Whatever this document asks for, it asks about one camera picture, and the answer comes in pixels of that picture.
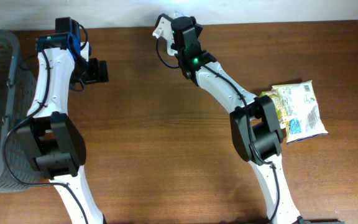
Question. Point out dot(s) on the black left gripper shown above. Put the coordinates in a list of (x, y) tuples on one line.
[(96, 74)]

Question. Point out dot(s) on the green tea carton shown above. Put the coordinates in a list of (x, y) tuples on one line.
[(279, 107)]

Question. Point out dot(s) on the yellow snack bag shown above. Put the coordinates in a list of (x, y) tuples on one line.
[(300, 103)]

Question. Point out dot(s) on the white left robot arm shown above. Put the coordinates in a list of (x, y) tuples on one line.
[(51, 142)]

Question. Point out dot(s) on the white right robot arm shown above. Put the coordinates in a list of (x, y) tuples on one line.
[(255, 129)]

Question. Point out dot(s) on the grey plastic mesh basket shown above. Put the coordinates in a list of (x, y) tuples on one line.
[(17, 88)]

